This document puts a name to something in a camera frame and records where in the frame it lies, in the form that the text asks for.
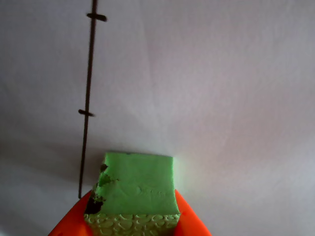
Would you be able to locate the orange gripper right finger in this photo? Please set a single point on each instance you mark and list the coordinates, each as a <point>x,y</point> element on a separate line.
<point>189,221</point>

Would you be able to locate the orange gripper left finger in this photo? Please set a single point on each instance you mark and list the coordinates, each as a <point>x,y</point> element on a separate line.
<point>73,221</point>

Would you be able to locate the green textured foam block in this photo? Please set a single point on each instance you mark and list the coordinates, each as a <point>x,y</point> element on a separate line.
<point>137,186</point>

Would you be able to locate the white paper sheet, drawn frame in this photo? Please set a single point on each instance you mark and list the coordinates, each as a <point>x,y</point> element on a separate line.
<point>221,86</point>

